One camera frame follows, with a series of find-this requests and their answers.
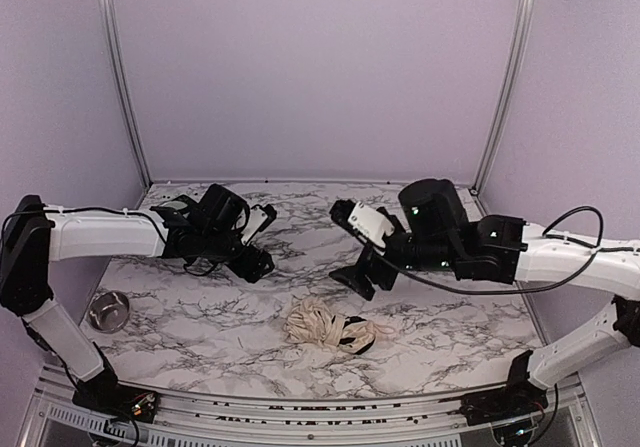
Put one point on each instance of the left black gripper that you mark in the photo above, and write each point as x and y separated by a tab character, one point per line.
252	246

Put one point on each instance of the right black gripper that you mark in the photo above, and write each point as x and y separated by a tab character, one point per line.
364	249

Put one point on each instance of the beige folding umbrella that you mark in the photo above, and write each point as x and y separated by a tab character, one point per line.
312	321

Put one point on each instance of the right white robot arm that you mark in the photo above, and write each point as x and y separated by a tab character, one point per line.
552	260

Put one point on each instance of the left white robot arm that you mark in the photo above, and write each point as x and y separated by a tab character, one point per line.
37	234

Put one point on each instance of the black patterned mat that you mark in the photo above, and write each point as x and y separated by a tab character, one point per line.
191	202

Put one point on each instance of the green bowl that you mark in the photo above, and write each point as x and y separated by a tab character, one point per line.
175	204

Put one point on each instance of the steel cup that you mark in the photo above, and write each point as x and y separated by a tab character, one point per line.
109	313

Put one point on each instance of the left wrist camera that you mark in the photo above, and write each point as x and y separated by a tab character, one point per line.
259	218

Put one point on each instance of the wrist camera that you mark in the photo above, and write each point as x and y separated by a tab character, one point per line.
358	219
259	218

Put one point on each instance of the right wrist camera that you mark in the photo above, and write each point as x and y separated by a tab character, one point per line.
358	219

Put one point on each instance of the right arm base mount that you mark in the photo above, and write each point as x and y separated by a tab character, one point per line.
519	396

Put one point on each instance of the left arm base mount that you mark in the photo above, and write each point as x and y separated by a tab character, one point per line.
106	394

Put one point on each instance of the front aluminium rail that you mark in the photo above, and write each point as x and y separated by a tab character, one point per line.
192	419

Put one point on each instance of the right aluminium frame post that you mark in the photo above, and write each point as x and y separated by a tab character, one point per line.
516	54

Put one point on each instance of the aluminium frame post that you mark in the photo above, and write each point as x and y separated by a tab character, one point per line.
108	13
516	54

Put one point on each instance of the left aluminium frame post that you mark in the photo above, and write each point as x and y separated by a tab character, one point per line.
108	13

